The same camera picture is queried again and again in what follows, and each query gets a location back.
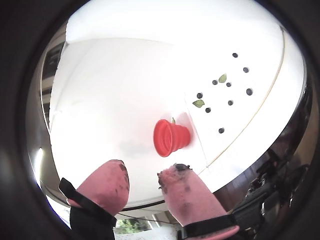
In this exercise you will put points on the pink covered gripper finger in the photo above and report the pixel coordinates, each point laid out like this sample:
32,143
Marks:
190,195
105,185

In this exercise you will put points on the red collapsible silicone cup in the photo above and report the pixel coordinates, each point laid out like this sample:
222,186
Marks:
167,140

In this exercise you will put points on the thin wooden stick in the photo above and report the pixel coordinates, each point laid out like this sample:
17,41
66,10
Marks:
232,140

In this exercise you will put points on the white backdrop board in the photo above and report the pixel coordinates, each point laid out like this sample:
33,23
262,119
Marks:
150,22
100,112

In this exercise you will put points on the tiny green leaf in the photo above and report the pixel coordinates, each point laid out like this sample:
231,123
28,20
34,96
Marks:
173,121

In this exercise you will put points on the large dark green leaf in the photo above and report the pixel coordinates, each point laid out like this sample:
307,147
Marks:
198,103

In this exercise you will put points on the medium green leaf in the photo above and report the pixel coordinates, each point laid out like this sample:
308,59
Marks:
221,78

